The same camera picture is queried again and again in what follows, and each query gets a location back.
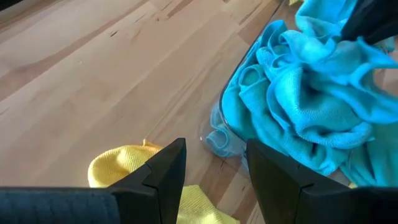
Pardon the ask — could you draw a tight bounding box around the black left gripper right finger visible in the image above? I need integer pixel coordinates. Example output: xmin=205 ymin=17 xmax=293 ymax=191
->
xmin=246 ymin=139 xmax=398 ymax=224

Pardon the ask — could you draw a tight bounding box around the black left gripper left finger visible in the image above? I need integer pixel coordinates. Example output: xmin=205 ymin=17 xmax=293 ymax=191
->
xmin=0 ymin=138 xmax=188 ymax=224

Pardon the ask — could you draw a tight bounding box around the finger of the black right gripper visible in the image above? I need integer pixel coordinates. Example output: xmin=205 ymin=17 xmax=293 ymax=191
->
xmin=363 ymin=0 xmax=398 ymax=46
xmin=340 ymin=0 xmax=379 ymax=43

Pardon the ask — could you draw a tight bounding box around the yellow microfiber towel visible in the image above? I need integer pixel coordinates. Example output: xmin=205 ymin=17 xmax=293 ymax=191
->
xmin=86 ymin=140 xmax=241 ymax=224

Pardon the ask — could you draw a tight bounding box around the clear plastic basket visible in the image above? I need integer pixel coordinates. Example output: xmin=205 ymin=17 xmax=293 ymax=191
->
xmin=198 ymin=6 xmax=398 ymax=187

